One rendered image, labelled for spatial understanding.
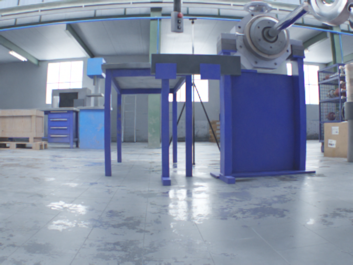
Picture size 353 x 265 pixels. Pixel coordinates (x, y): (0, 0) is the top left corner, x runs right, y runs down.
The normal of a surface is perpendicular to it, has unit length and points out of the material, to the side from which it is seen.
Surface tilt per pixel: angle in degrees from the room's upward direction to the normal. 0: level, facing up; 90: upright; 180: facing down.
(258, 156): 90
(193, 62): 90
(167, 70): 90
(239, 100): 90
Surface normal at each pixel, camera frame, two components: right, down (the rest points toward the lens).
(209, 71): 0.11, -0.01
